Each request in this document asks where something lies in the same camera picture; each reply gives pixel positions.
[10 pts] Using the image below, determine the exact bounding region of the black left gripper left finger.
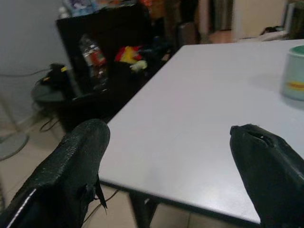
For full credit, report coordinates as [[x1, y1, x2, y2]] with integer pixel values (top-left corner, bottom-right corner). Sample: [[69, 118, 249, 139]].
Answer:
[[0, 119, 111, 228]]

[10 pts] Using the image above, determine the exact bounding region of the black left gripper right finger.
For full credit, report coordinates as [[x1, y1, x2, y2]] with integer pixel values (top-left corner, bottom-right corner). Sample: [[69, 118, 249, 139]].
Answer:
[[229, 123, 304, 228]]

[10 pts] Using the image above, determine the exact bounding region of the white fan base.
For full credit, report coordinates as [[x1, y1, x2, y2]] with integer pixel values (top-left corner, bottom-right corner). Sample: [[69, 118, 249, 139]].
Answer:
[[0, 130, 29, 161]]

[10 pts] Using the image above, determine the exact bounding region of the round glass side table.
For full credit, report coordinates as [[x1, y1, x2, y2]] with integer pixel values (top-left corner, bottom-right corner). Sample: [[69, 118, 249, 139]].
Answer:
[[30, 78, 72, 103]]

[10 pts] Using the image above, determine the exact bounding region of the white table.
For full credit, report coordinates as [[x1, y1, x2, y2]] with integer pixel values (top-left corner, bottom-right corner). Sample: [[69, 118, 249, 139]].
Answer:
[[98, 39, 304, 228]]

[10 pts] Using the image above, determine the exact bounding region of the black yellow device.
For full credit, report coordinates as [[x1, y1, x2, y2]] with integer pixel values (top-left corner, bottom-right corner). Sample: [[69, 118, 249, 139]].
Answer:
[[40, 63, 68, 90]]

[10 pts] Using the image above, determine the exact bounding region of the pale green mug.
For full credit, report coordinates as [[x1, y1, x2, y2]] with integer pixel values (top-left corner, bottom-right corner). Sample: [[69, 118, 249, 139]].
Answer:
[[278, 45, 304, 102]]

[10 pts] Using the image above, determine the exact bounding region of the clear plastic water bottle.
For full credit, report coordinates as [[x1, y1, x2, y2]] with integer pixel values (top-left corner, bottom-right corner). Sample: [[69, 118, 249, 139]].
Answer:
[[79, 34, 110, 92]]

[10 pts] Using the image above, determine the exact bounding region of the black cabinet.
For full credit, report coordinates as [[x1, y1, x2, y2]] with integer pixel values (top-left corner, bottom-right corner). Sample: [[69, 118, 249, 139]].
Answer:
[[56, 4, 167, 133]]

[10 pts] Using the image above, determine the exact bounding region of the red yellow plush toy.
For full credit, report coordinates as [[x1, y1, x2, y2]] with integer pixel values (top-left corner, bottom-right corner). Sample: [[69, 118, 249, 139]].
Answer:
[[114, 45, 148, 72]]

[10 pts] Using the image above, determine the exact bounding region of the grey suitcase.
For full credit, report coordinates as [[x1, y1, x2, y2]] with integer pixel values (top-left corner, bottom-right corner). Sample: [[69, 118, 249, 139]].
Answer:
[[177, 22, 198, 47]]

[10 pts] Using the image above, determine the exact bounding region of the black floor cable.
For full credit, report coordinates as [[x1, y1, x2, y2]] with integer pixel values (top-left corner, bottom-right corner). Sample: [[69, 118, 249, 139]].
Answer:
[[39, 114, 61, 133]]

